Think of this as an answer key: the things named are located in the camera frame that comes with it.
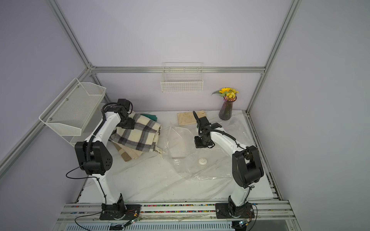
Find cream plaid fringed scarf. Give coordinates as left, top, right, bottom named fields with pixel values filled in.
left=109, top=113, right=163, bottom=154

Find clear plastic vacuum bag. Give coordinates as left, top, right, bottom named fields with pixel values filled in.
left=161, top=111, right=258, bottom=181

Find cream knitted scarf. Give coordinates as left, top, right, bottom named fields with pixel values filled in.
left=114, top=142, right=144, bottom=160

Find beige brown striped scarf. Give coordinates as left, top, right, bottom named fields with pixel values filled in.
left=113, top=143, right=132, bottom=162

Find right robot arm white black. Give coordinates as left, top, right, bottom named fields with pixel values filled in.
left=193, top=111, right=265, bottom=208

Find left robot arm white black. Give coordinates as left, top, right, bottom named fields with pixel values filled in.
left=74, top=99, right=135, bottom=205

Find white vacuum bag valve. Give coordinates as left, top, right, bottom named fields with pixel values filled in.
left=198, top=158, right=208, bottom=166

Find beige leather gloves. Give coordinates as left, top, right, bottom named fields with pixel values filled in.
left=177, top=110, right=206, bottom=126

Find green work glove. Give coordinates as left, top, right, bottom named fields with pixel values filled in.
left=141, top=114, right=158, bottom=122

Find purple glass vase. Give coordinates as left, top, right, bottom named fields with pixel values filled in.
left=219, top=96, right=237, bottom=120

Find yellow flower bouquet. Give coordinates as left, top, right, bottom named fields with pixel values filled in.
left=212, top=88, right=239, bottom=102

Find white mesh two-tier shelf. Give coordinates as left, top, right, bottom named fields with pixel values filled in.
left=39, top=79, right=106, bottom=146

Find white wire wall basket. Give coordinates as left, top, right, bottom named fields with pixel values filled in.
left=161, top=62, right=204, bottom=93

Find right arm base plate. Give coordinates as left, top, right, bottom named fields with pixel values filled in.
left=215, top=203, right=255, bottom=218

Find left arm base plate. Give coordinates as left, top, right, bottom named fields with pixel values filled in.
left=99, top=204, right=142, bottom=220

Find aluminium mounting rail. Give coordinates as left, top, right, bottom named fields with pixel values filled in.
left=57, top=200, right=296, bottom=223

